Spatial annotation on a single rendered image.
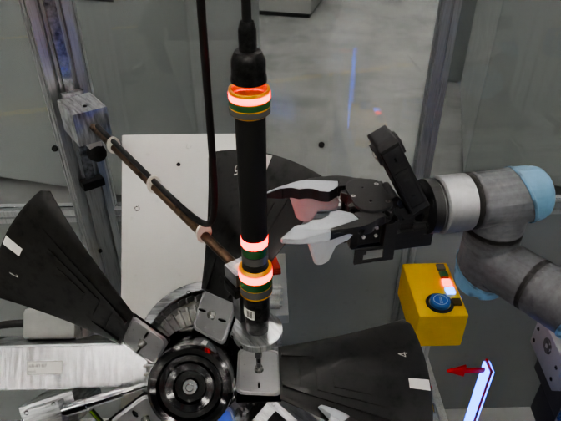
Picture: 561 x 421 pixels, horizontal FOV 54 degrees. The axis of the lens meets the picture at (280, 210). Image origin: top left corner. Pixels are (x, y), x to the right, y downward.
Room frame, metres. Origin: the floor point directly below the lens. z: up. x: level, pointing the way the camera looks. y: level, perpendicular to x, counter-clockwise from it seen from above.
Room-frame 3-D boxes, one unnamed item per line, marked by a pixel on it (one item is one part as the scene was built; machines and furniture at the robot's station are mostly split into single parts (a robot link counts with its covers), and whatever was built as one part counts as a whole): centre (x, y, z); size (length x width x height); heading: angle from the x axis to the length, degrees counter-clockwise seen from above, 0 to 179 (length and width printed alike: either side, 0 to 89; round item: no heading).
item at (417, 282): (0.83, -0.32, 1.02); 0.16 x 0.10 x 0.11; 2
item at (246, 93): (0.53, 0.03, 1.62); 0.04 x 0.04 x 0.03
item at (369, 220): (0.52, -0.09, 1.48); 0.09 x 0.05 x 0.02; 123
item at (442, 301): (0.79, -0.32, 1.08); 0.04 x 0.04 x 0.02
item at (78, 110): (1.03, 0.41, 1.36); 0.10 x 0.07 x 0.08; 37
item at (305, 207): (0.58, -0.03, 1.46); 0.09 x 0.03 x 0.06; 80
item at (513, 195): (0.59, -0.29, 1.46); 0.11 x 0.08 x 0.09; 102
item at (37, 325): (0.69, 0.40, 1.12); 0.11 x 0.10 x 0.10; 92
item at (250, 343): (0.54, 0.04, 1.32); 0.09 x 0.07 x 0.10; 37
